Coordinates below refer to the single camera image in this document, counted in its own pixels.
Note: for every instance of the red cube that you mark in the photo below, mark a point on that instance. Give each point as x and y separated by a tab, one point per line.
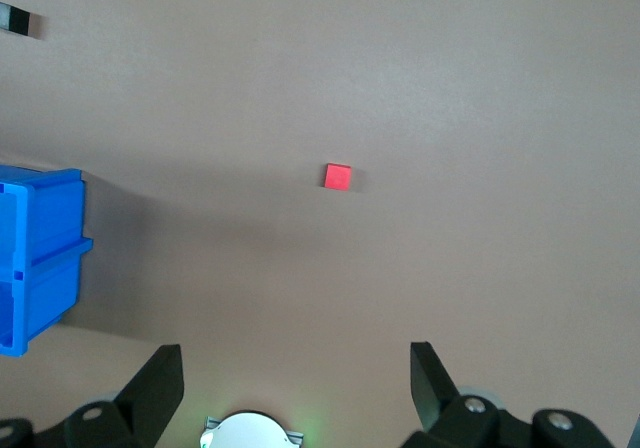
338	176

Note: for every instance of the blue plastic bin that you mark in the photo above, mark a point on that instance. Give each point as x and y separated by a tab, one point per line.
40	248

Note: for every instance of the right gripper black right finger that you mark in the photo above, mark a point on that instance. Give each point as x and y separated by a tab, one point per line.
432	393

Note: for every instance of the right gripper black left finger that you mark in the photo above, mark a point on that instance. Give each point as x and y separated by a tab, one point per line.
150	393

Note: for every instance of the black cube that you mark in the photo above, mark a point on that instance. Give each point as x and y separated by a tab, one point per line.
19	20

